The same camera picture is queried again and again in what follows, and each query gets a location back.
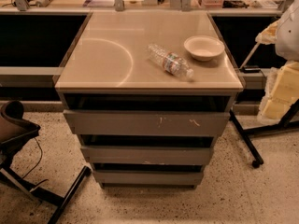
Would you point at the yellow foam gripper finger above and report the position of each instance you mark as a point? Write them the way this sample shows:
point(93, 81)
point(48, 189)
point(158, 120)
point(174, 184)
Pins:
point(281, 92)
point(268, 35)

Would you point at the black chair with stand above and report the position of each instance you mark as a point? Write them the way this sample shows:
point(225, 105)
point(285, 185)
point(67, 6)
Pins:
point(15, 132)

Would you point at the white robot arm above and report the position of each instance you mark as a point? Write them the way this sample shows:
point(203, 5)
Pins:
point(287, 44)

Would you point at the grey top drawer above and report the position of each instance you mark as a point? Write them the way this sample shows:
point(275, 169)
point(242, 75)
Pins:
point(146, 123)

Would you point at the white pole with black base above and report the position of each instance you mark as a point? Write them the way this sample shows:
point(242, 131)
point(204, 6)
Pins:
point(242, 66)

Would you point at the black rolling stand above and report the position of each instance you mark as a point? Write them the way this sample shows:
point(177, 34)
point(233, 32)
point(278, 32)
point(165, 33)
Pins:
point(285, 124)

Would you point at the grey bottom drawer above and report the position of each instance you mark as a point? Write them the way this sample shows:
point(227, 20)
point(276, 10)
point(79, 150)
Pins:
point(183, 179)

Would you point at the grey drawer cabinet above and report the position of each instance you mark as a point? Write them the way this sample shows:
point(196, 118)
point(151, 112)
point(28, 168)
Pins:
point(110, 70)

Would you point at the grey middle drawer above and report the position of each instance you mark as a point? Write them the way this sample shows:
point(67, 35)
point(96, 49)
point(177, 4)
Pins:
point(147, 155)

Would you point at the clear plastic water bottle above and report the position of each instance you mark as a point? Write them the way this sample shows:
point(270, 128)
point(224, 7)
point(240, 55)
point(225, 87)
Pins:
point(169, 61)

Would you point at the black device on shelf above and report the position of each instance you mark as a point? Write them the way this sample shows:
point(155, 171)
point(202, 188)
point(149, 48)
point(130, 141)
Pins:
point(234, 4)

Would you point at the white bowl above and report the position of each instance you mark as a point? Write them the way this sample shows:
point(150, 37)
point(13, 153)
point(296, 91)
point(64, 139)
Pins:
point(204, 48)

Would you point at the grey drawer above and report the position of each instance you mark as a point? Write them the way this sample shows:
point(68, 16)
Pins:
point(183, 179)
point(146, 123)
point(147, 155)

